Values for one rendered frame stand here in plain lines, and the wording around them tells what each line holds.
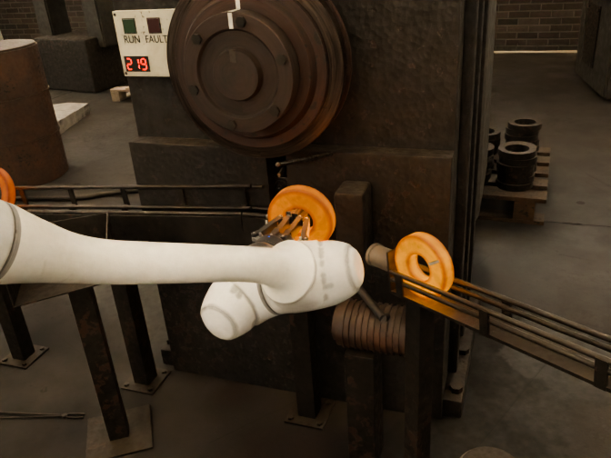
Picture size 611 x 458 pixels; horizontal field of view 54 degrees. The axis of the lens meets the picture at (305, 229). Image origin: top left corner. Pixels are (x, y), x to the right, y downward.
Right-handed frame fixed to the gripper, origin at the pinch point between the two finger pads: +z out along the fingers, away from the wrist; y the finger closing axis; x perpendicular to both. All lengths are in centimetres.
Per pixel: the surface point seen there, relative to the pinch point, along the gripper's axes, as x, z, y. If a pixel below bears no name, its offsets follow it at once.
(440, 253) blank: -8.2, 2.4, 30.8
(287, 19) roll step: 37.7, 20.5, -7.2
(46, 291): -25, -11, -70
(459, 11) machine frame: 35, 40, 28
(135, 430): -84, -3, -63
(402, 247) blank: -10.7, 7.1, 21.5
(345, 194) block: -5.8, 21.7, 4.1
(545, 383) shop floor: -87, 54, 60
